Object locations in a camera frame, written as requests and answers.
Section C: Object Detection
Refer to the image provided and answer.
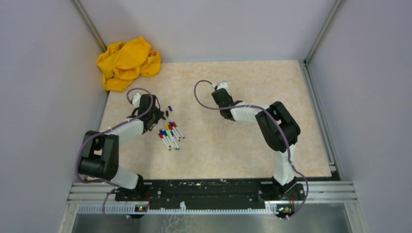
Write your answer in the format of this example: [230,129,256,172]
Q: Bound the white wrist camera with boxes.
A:
[215,82,230,93]
[131,93,141,108]

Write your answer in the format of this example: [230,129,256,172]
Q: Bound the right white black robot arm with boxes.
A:
[211,87,301,200]

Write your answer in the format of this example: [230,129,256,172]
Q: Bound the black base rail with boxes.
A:
[115,178,306,211]

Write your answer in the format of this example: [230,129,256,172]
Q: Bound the aluminium frame rail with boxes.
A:
[67,182,115,202]

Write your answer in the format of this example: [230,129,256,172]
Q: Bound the red cap marker pen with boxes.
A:
[172,121,185,138]

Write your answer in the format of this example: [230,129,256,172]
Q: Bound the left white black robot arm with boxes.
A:
[77,93,165,201]

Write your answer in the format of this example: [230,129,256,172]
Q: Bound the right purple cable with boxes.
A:
[193,80,309,220]

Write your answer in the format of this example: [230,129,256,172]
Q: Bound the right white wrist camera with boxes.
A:
[215,82,230,93]

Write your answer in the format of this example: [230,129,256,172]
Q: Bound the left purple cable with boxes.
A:
[74,87,155,225]

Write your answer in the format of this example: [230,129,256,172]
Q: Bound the green cap marker pen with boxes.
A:
[166,130,179,150]

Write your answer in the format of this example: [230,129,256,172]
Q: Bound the purple cable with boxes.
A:
[193,80,309,220]
[74,87,155,225]

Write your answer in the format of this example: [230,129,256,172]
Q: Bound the yellow crumpled cloth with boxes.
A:
[96,36,161,92]

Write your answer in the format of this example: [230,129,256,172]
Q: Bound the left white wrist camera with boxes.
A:
[131,93,141,108]

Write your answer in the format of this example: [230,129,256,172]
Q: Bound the yellow cap marker pen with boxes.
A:
[165,124,180,143]

